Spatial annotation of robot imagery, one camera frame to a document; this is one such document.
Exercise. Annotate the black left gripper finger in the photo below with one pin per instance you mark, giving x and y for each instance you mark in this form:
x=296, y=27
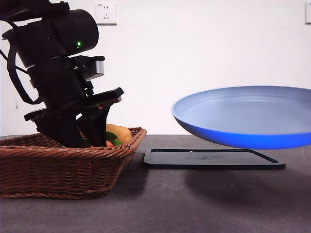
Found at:
x=63, y=131
x=97, y=126

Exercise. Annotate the orange carrot with green leaves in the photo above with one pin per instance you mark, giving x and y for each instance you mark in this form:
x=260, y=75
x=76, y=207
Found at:
x=109, y=143

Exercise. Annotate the blue round plate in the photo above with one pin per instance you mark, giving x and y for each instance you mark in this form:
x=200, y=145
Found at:
x=243, y=116

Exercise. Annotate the yellow-brown potato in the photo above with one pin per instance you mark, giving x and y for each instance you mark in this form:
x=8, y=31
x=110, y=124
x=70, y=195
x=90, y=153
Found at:
x=123, y=133

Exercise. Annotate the brown wicker basket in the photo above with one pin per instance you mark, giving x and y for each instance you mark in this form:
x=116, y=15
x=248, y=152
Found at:
x=60, y=170

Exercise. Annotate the black rectangular tray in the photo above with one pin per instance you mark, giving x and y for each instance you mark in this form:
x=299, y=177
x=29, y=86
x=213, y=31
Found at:
x=170, y=162

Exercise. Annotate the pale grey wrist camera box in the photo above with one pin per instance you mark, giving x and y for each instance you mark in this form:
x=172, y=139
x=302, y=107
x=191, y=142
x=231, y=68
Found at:
x=99, y=68

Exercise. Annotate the white wall socket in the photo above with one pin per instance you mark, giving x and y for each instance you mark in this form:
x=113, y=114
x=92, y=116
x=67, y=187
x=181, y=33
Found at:
x=107, y=13

